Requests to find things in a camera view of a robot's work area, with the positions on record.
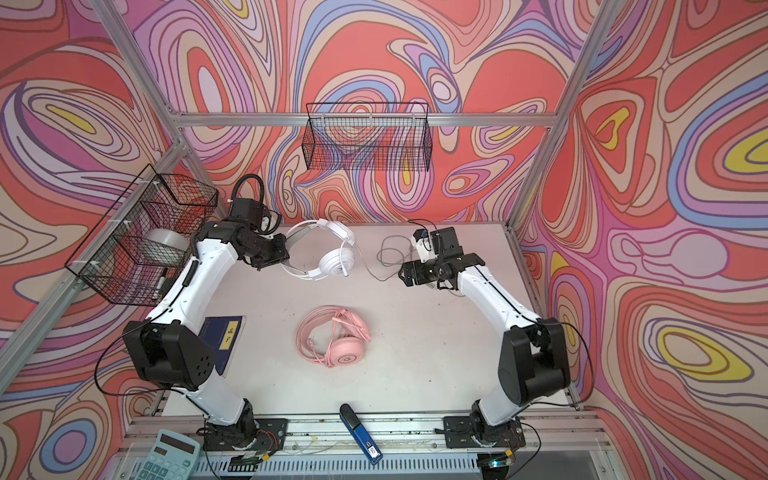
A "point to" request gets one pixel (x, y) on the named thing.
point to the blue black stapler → (358, 431)
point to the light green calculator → (172, 456)
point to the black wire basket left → (105, 261)
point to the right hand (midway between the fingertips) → (415, 276)
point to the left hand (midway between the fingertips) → (292, 252)
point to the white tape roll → (163, 247)
